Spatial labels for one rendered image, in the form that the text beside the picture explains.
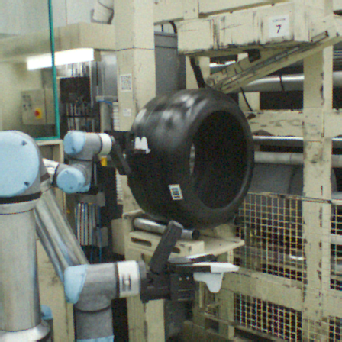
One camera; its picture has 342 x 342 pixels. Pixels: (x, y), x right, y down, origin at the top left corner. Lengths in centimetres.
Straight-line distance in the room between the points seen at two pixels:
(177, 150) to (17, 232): 94
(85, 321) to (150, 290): 15
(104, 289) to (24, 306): 16
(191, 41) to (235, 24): 25
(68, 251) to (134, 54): 123
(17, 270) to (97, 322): 20
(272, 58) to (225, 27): 24
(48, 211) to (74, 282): 18
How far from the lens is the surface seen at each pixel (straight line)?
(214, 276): 104
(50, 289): 234
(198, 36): 229
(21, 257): 100
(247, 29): 213
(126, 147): 172
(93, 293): 103
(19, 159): 94
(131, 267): 104
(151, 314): 240
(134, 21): 221
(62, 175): 148
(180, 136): 181
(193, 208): 188
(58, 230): 113
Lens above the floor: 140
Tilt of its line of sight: 8 degrees down
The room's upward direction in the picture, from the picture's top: 2 degrees counter-clockwise
